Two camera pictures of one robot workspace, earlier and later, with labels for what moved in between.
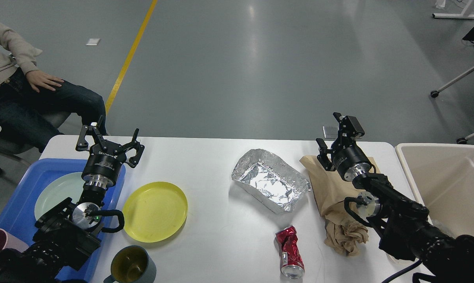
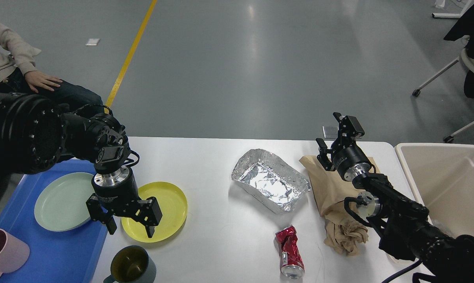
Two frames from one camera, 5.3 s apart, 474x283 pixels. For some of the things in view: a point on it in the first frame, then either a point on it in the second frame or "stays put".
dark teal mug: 131,264 stays put
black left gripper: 103,168 → 117,193
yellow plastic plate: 155,212 stays put
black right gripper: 348,158 stays put
